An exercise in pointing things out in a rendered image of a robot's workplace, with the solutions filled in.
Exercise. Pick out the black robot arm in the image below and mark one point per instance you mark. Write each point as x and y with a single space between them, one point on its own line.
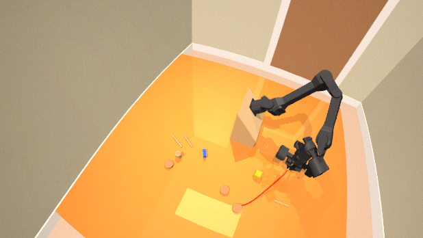
276 106

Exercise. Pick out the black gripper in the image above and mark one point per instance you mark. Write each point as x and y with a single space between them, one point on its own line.
298 163

